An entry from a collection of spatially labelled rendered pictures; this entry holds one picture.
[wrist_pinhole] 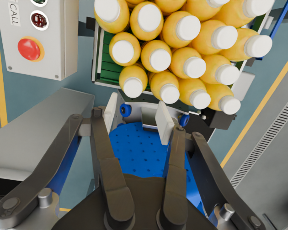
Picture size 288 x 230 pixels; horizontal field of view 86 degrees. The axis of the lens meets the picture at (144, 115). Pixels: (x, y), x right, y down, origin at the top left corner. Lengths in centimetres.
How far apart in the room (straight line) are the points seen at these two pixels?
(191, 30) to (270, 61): 160
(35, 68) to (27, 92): 142
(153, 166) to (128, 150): 7
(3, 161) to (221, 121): 83
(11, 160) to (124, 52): 67
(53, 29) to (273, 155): 252
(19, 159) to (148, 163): 60
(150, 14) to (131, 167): 29
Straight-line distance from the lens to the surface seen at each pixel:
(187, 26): 32
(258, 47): 39
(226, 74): 36
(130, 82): 32
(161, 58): 31
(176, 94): 34
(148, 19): 31
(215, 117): 53
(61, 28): 35
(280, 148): 256
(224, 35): 35
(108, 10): 31
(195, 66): 33
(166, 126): 18
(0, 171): 79
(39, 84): 170
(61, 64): 35
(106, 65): 53
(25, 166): 81
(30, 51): 36
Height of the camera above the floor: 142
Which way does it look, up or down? 64 degrees down
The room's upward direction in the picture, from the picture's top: 173 degrees clockwise
